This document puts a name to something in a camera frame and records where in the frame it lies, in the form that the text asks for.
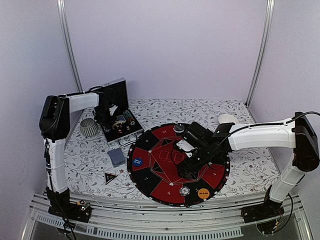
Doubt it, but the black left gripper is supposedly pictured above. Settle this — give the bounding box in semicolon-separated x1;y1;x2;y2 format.
95;106;118;129

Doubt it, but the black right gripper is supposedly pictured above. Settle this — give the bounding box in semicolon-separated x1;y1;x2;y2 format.
177;143;214;180

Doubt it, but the clear dealer button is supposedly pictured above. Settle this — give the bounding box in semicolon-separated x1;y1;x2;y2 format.
173;123;185;134

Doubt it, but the orange big blind button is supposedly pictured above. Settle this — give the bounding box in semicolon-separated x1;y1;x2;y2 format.
197;188;210;200

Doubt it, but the poker chip stack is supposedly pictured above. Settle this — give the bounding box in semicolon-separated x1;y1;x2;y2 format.
179;186;191;197

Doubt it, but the blue small blind button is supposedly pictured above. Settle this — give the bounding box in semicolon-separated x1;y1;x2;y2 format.
132;157;143;167

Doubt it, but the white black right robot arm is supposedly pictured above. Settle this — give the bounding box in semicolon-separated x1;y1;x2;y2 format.
176;111;320;218

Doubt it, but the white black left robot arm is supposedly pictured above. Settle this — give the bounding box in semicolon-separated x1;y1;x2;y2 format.
39;86;118;195

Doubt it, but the boxed playing card deck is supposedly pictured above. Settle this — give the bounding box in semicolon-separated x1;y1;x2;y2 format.
114;115;127;125

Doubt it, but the red dice set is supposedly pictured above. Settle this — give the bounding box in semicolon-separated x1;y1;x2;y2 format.
115;125;131;135

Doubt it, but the striped grey cup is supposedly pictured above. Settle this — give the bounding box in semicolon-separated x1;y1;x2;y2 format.
79;118;99;138

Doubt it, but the right poker chip row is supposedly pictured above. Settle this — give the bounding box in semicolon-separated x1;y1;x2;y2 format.
123;110;136;126

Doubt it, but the aluminium poker chip case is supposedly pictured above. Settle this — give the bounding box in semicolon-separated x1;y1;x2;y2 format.
102;77;144;148

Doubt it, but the white ceramic bowl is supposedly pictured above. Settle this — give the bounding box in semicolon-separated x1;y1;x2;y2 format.
218;114;239;124

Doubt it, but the round red black poker mat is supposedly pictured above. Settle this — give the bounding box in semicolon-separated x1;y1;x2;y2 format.
126;122;232;207

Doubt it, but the black triangular card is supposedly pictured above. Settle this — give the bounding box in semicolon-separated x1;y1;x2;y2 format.
104;173;117;185

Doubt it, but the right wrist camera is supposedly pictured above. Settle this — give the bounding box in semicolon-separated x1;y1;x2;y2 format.
173;139;196;158

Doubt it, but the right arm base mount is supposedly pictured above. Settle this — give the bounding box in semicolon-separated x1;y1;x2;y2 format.
241;199;285;235

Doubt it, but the aluminium front rail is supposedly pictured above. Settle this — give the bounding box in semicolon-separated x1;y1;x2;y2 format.
21;193;313;240

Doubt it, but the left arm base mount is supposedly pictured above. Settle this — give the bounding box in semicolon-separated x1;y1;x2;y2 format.
46;186;92;223

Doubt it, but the left aluminium frame post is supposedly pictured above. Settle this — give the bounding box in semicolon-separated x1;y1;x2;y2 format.
56;0;84;92

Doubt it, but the aluminium frame post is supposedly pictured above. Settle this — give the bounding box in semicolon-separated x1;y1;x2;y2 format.
56;0;84;92
245;0;275;108

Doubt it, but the right aluminium frame post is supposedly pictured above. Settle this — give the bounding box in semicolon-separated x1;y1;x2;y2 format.
245;0;275;108

